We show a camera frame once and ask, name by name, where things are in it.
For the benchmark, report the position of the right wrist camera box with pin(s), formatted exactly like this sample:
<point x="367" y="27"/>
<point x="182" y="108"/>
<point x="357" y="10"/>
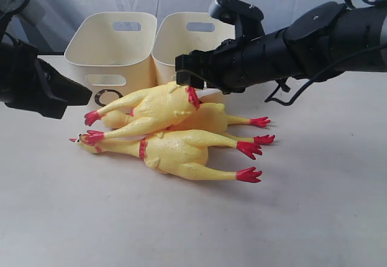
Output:
<point x="246" y="18"/>

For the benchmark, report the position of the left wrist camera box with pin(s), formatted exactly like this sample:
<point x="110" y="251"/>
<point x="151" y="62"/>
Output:
<point x="10" y="8"/>

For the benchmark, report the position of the headless yellow rubber chicken body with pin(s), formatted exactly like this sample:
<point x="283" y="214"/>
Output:
<point x="153" y="109"/>

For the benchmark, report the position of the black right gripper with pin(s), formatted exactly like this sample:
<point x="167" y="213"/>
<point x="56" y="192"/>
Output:
<point x="236" y="65"/>

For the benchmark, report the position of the yellow rubber chicken front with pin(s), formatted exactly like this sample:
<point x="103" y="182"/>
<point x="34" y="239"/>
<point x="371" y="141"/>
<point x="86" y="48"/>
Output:
<point x="183" y="153"/>

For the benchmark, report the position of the cream bin marked X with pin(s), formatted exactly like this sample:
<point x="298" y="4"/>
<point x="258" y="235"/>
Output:
<point x="181" y="33"/>

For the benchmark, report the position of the cream bin marked O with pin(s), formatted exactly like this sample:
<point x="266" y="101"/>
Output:
<point x="110" y="54"/>

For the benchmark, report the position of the yellow rubber chicken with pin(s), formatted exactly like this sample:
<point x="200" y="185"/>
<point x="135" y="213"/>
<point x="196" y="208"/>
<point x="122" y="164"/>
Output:
<point x="211" y="117"/>
<point x="183" y="153"/>

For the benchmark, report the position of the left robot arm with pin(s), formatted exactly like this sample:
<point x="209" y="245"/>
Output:
<point x="31" y="84"/>

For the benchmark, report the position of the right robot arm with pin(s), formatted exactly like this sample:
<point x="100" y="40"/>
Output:
<point x="323" y="43"/>

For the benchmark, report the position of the detached chicken head with tube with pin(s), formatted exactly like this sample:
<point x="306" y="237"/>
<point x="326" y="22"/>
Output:
<point x="210" y="95"/>

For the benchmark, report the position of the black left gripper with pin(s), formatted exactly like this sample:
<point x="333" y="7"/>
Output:
<point x="22" y="90"/>

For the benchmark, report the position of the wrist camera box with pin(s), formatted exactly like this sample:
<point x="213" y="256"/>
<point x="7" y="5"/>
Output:
<point x="246" y="18"/>
<point x="10" y="8"/>

